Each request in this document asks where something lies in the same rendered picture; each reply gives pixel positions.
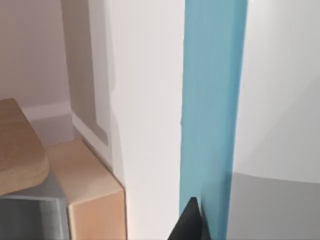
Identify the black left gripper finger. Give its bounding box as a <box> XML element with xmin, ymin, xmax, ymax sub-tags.
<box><xmin>166</xmin><ymin>196</ymin><xmax>204</xmax><ymax>240</ymax></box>

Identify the light blue rack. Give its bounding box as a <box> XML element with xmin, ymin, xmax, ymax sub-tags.
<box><xmin>177</xmin><ymin>0</ymin><xmax>249</xmax><ymax>240</ymax></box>

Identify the grey pierced drawer inside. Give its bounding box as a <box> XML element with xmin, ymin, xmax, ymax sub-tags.
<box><xmin>0</xmin><ymin>172</ymin><xmax>70</xmax><ymax>240</ymax></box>

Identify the wooden cupboard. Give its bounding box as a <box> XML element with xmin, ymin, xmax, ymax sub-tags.
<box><xmin>0</xmin><ymin>97</ymin><xmax>50</xmax><ymax>196</ymax></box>

